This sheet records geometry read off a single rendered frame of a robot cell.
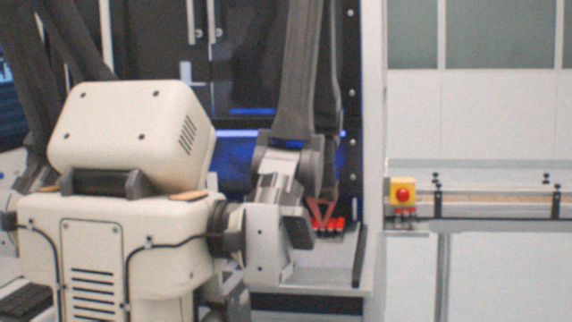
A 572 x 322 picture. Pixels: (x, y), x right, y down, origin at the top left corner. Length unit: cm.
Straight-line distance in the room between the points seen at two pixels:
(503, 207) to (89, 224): 131
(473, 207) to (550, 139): 475
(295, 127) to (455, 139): 550
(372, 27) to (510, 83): 481
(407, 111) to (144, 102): 553
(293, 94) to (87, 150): 32
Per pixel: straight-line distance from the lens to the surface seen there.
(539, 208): 184
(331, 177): 127
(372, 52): 161
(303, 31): 90
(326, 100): 119
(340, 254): 152
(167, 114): 80
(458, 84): 626
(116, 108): 84
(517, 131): 643
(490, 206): 181
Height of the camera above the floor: 144
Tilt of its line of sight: 12 degrees down
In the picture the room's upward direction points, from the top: 2 degrees counter-clockwise
